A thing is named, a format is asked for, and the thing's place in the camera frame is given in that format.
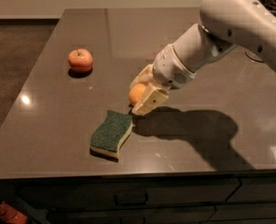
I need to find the red apple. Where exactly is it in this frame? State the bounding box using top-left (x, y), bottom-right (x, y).
top-left (68, 49), bottom-right (93, 73)

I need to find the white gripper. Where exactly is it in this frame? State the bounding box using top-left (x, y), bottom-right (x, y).
top-left (130, 44), bottom-right (195, 116)

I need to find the green and yellow sponge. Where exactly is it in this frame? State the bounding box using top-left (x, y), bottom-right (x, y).
top-left (90, 110), bottom-right (132, 160)

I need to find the dark cabinet drawer with handle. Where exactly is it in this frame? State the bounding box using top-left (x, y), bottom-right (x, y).
top-left (19, 178), bottom-right (239, 210)

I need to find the orange object on floor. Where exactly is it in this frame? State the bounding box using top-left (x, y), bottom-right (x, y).
top-left (0, 203), bottom-right (28, 224)

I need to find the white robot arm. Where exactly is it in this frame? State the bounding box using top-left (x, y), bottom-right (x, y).
top-left (131, 0), bottom-right (276, 116)

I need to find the orange fruit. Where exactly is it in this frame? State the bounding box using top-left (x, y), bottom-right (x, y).
top-left (129, 84), bottom-right (146, 106)

